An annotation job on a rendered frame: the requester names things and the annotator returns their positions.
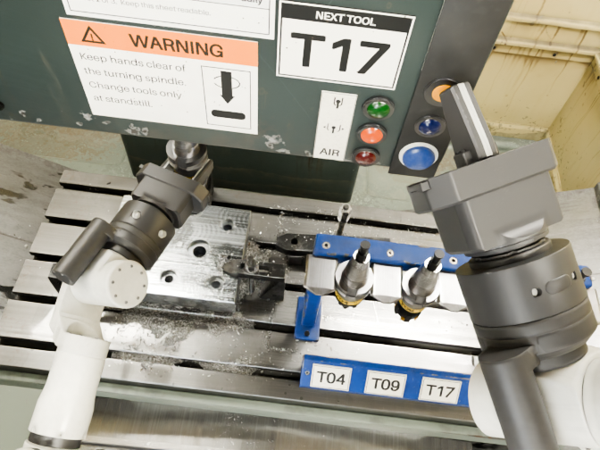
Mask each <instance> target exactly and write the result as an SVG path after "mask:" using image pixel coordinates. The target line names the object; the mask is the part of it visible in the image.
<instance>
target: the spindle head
mask: <svg viewBox="0 0 600 450"><path fill-rule="evenodd" d="M292 1H299V2H306V3H315V4H328V5H335V6H343V7H350V8H357V9H364V10H372V11H380V12H387V13H401V14H408V15H415V20H414V24H413V26H412V32H411V36H410V38H409V42H408V45H407V48H406V51H405V54H404V59H403V63H402V66H401V70H400V72H399V76H398V79H397V83H396V88H395V90H391V89H384V88H376V87H362V86H355V85H347V84H340V83H333V82H326V81H318V80H310V79H297V78H290V77H282V76H276V74H277V52H278V31H279V0H275V25H274V39H268V38H259V37H246V36H239V35H231V34H224V33H217V32H209V31H202V30H194V29H181V28H173V27H166V26H159V25H151V24H144V23H136V22H129V21H116V20H108V19H101V18H93V17H86V16H78V15H71V14H67V13H66V11H65V8H64V5H63V0H0V120H7V121H21V122H28V123H36V124H43V125H50V126H58V127H65V128H73V129H86V130H93V131H102V132H109V133H116V134H123V135H131V136H139V137H146V138H159V139H167V140H175V141H182V142H189V143H197V144H204V145H211V146H226V147H233V148H240V149H247V150H255V151H263V152H270V153H277V154H292V155H299V156H306V157H313V150H314V144H315V138H316V130H317V124H318V118H319V111H320V104H321V92H322V90H324V91H331V92H338V93H346V94H354V95H357V99H356V104H355V108H354V116H353V119H352V124H351V129H350V132H349V137H348V141H347V145H346V153H345V158H344V161H343V162H350V163H353V160H352V152H353V151H354V150H355V149H356V148H359V147H362V146H369V147H373V148H375V149H376V150H378V151H379V154H380V158H379V162H378V163H376V164H374V165H379V166H387V167H389V166H390V164H391V161H392V158H393V155H394V152H395V150H396V145H397V142H398V139H399V137H400V134H401V131H402V128H403V126H404V121H405V118H406V115H407V113H408V110H409V107H410V104H411V101H412V99H413V94H414V91H415V89H416V86H417V83H418V80H419V77H420V75H421V69H422V66H423V64H424V61H425V58H426V55H427V52H428V50H429V45H430V42H431V39H432V36H433V33H434V30H435V27H436V25H437V22H438V17H439V14H440V12H441V9H442V6H443V3H444V1H445V0H292ZM60 17H61V18H68V19H75V20H83V21H96V22H103V23H111V24H119V25H126V26H133V27H140V28H148V29H161V30H169V31H177V32H184V33H191V34H198V35H206V36H213V37H220V38H234V39H242V40H249V41H256V42H258V115H257V134H249V133H242V132H235V131H227V130H220V129H206V128H198V127H191V126H184V125H177V124H169V123H161V122H154V121H141V120H133V119H125V118H118V117H111V116H103V115H96V114H93V113H92V110H91V107H90V104H89V102H88V98H87V95H86V92H85V90H84V88H83V85H82V82H81V79H80V76H79V73H78V70H77V67H76V64H75V62H74V60H73V57H72V54H71V50H70V48H69V45H68V42H67V39H66V36H65V34H64V32H63V27H62V24H61V22H60V20H59V18H60ZM374 96H384V97H387V98H389V99H390V100H391V101H392V102H393V103H394V106H395V111H394V113H393V114H392V115H391V116H390V117H389V118H387V119H385V120H383V121H374V120H371V119H369V118H367V117H366V116H365V115H364V113H363V104H364V102H365V101H366V100H367V99H369V98H371V97H374ZM370 122H374V123H378V124H380V125H382V126H383V127H385V129H386V130H387V137H386V139H385V140H384V141H383V142H381V143H379V144H377V145H366V144H364V143H363V142H361V141H360V140H359V139H358V137H357V130H358V129H359V128H360V127H361V126H362V125H363V124H365V123H370Z"/></svg>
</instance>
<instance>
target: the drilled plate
mask: <svg viewBox="0 0 600 450"><path fill-rule="evenodd" d="M201 214H202V215H201ZM191 216H192V217H191ZM193 216H194V214H190V215H189V217H188V218H187V220H186V222H185V223H184V224H183V226H182V227H181V228H180V229H176V228H174V229H175V235H174V237H173V238H172V240H173V241H172V240H171V242H170V243H169V244H168V246H167V247H166V248H165V249H164V251H163V252H162V254H161V256H160V257H159V259H158V260H157V262H156V263H155V264H154V266H153V268H152V269H151V270H150V271H151V272H150V271H146V273H148V274H147V277H148V290H147V292H146V296H145V297H144V299H143V300H142V301H141V302H148V303H156V304H170V305H177V306H185V307H193V308H200V309H207V310H215V311H223V312H230V313H235V312H236V307H237V302H238V292H239V288H240V282H241V278H239V277H231V276H230V275H228V274H227V275H228V276H227V275H226V273H224V274H225V275H226V277H225V275H222V272H223V271H222V270H221V272H220V273H221V275H222V276H221V275H220V273H219V271H220V270H219V267H220V266H221V264H222V263H224V262H221V260H223V261H224V260H225V262H228V261H229V258H230V259H231V261H232V260H236V259H242V260H245V257H246V248H247V242H248V238H249V232H250V227H251V211H249V210H241V209H234V208H227V207H219V206H212V205H210V206H209V205H207V206H206V207H205V209H204V210H203V211H202V212H200V213H199V216H200V217H199V216H197V217H196V216H194V217H193ZM235 224H236V225H235ZM219 225H220V227H219ZM234 226H236V227H234ZM230 229H231V230H230ZM225 230H226V231H228V230H229V231H228V232H229V233H228V232H224V231H225ZM207 239H208V240H207ZM210 243H211V245H212V246H209V245H210ZM210 251H211V252H210ZM218 251H219V252H218ZM224 251H225V252H224ZM209 252H210V253H209ZM224 253H225V254H224ZM232 253H233V254H232ZM199 254H203V255H204V256H203V257H196V256H198V255H199ZM218 254H219V255H218ZM173 255H174V256H173ZM227 255H228V257H225V258H224V259H223V256H227ZM219 256H221V258H222V259H221V258H219ZM203 258H204V259H203ZM205 258H206V259H205ZM199 259H200V260H199ZM201 259H202V262H201ZM204 263H205V264H204ZM218 263H220V266H219V265H218ZM201 264H202V265H201ZM156 265H157V266H158V267H157V266H156ZM180 266H181V267H180ZM205 266H206V267H205ZM170 267H171V268H170ZM172 268H173V269H172ZM174 270H175V271H174ZM158 271H159V272H158ZM214 271H215V274H213V272H214ZM160 272H162V273H160ZM198 272H199V273H198ZM207 272H208V274H209V273H210V276H209V277H210V278H208V279H207V278H206V277H205V276H206V275H208V274H207ZM217 272H218V274H217ZM152 273H153V274H152ZM159 274H160V275H159ZM211 274H212V275H211ZM177 275H178V276H177ZM215 275H216V276H215ZM217 275H218V276H217ZM219 275H220V276H219ZM159 277H160V278H159ZM224 277H225V278H227V277H229V279H225V280H226V281H224V282H223V280H224ZM206 279H207V281H205V280H206ZM161 280H162V281H161ZM161 282H162V283H161ZM176 282H177V284H176ZM204 282H207V283H205V284H206V285H207V286H205V285H204ZM223 284H224V285H223ZM214 289H215V291H214Z"/></svg>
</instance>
